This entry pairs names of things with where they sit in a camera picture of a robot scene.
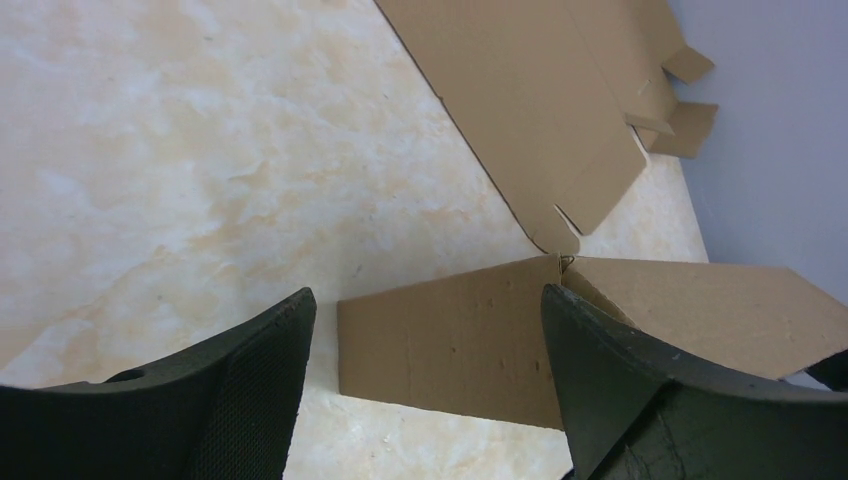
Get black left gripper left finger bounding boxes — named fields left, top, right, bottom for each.
left=1, top=288, right=316, bottom=479

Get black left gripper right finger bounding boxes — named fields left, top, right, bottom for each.
left=541, top=284, right=847, bottom=479

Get brown cardboard box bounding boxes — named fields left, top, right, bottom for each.
left=379, top=0, right=718, bottom=255
left=337, top=255, right=847, bottom=429

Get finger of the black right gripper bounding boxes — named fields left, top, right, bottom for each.
left=805, top=350, right=848, bottom=392

